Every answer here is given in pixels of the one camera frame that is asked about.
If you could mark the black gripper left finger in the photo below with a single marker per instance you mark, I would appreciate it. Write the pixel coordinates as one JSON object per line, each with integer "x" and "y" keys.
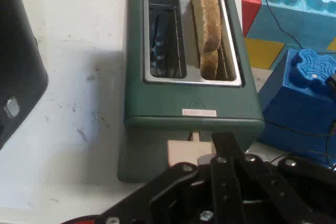
{"x": 168, "y": 192}

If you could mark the cream toaster lever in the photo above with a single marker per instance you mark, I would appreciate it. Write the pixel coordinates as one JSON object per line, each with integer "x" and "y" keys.
{"x": 183, "y": 153}

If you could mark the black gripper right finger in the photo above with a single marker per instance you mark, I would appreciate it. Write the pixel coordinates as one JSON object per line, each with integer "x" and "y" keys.
{"x": 273, "y": 190}

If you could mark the red plastic block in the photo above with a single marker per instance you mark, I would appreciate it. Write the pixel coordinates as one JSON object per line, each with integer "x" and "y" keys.
{"x": 249, "y": 1}

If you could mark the dark blue plastic block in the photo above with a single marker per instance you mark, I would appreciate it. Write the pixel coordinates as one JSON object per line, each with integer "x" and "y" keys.
{"x": 296, "y": 108}

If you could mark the tall toasted bread slice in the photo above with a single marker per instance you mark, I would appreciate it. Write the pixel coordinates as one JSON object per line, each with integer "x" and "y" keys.
{"x": 207, "y": 16}

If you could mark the dark green two-slot toaster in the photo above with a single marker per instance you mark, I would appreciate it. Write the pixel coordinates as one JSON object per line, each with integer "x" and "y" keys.
{"x": 189, "y": 100}

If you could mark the black appliance with silver button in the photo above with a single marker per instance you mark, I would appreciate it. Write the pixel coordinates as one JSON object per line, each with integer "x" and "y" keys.
{"x": 18, "y": 58}

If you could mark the short toasted bread slice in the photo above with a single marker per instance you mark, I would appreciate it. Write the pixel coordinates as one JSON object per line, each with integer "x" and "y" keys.
{"x": 209, "y": 64}

